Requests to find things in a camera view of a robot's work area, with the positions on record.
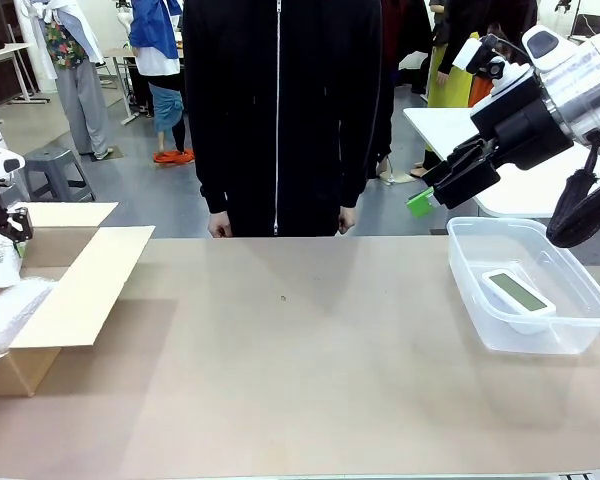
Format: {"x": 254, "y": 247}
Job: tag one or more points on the person's right forearm black sleeve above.
{"x": 212, "y": 190}

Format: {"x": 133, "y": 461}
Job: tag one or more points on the black background chair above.
{"x": 587, "y": 25}

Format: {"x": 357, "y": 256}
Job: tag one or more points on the background table white legs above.
{"x": 117, "y": 52}

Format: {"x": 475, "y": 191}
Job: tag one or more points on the background person orange garment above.
{"x": 480, "y": 92}

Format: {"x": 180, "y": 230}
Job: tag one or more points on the background desk metal legs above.
{"x": 5, "y": 51}

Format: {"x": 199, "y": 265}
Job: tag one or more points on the person's left hand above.
{"x": 347, "y": 221}

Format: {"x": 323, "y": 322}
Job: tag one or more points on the person's right hand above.
{"x": 220, "y": 225}

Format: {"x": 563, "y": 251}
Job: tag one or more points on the background person blue clothes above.
{"x": 155, "y": 30}

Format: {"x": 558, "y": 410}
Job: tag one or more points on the open cardboard box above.
{"x": 80, "y": 290}

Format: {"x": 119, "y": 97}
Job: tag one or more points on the person's left forearm black sleeve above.
{"x": 357, "y": 185}

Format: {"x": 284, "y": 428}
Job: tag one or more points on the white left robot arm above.
{"x": 0, "y": 160}

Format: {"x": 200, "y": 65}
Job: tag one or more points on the person's torso black zip jacket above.
{"x": 305, "y": 100}

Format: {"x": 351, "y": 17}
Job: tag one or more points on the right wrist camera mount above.
{"x": 510, "y": 77}

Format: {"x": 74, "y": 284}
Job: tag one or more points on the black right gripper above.
{"x": 525, "y": 130}

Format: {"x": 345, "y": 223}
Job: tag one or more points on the background person yellow skirt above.
{"x": 455, "y": 85}

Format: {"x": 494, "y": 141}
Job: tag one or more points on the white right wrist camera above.
{"x": 465, "y": 54}

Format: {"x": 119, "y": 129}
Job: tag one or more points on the grey plastic stool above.
{"x": 50, "y": 160}

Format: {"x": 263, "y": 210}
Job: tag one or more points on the background person dark clothes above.
{"x": 405, "y": 30}

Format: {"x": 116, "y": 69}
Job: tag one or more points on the clear plastic container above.
{"x": 580, "y": 330}

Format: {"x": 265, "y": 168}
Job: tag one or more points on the bubble-wrapped clock plain white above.
{"x": 10, "y": 315}

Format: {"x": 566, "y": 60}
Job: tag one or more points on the background person grey trousers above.
{"x": 80, "y": 110}

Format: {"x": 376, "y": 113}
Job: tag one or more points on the unwrapped white digital clock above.
{"x": 517, "y": 295}

